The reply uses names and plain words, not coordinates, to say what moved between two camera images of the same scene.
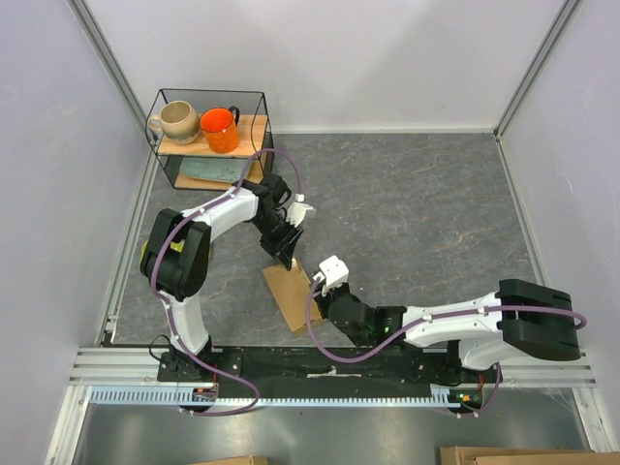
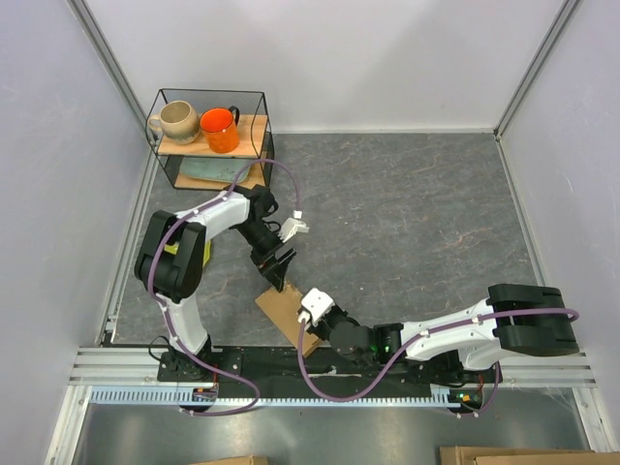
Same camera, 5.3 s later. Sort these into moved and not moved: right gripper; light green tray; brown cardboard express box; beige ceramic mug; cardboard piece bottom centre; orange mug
Moved: brown cardboard express box; right gripper
Not moved: cardboard piece bottom centre; orange mug; beige ceramic mug; light green tray
